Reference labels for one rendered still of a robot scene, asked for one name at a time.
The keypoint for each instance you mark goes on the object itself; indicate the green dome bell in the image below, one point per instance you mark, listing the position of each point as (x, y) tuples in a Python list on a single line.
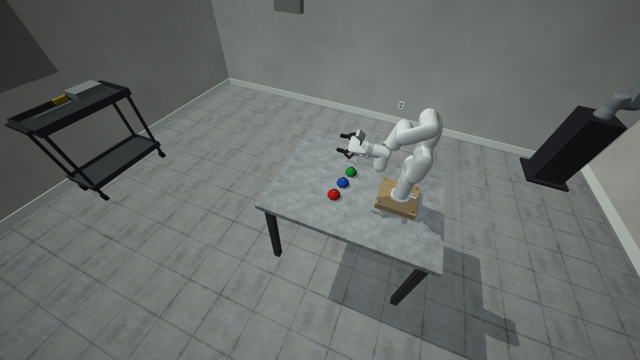
[(351, 172)]

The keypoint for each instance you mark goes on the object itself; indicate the blue dome bell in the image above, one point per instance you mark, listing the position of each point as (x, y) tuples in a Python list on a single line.
[(342, 182)]

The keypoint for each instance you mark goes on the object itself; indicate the red dome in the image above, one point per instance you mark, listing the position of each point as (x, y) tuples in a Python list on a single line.
[(333, 194)]

